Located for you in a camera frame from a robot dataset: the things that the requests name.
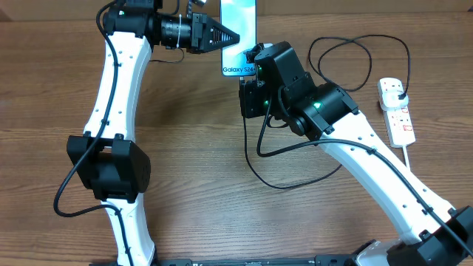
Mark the white USB charger adapter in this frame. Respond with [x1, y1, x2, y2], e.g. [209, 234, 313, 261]
[379, 91, 409, 112]

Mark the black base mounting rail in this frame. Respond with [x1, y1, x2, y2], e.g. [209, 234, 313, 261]
[88, 253, 418, 266]

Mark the blue screen smartphone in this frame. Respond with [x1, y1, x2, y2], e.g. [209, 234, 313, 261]
[220, 0, 256, 77]

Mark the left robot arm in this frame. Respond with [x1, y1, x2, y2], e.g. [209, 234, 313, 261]
[67, 0, 240, 265]

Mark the white power strip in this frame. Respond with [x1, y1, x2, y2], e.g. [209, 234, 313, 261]
[376, 77, 417, 149]

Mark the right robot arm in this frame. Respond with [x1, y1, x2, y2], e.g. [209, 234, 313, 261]
[239, 41, 472, 265]

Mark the black USB charging cable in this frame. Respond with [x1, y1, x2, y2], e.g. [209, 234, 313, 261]
[239, 34, 412, 191]

